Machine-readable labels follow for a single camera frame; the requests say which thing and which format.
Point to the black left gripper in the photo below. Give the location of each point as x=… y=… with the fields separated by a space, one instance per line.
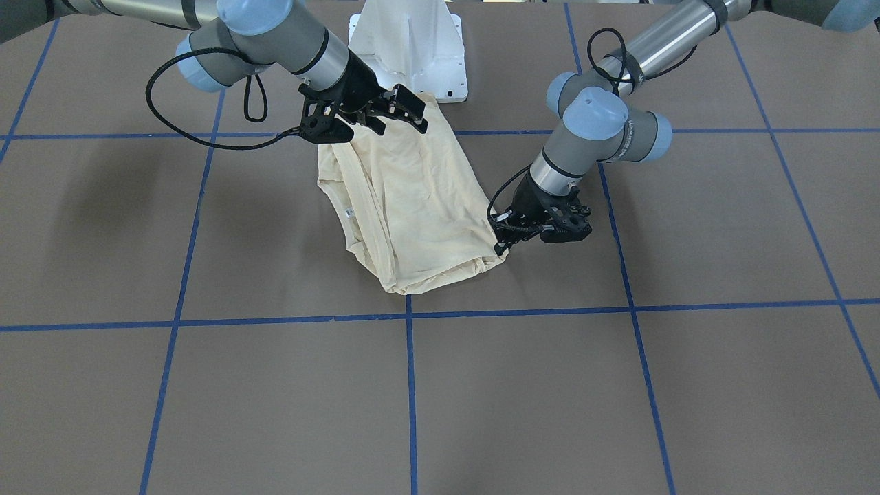
x=530 y=201

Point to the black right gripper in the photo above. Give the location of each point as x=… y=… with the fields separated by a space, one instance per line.
x=355 y=87

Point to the beige long-sleeve printed shirt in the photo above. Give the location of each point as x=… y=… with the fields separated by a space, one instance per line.
x=410 y=206

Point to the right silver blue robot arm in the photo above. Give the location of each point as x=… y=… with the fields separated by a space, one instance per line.
x=229 y=41

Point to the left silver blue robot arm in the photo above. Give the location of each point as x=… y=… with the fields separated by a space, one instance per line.
x=598 y=126

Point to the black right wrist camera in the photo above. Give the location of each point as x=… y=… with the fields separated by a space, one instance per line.
x=319 y=123

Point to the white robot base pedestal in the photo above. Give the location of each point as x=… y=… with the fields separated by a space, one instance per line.
x=419 y=44

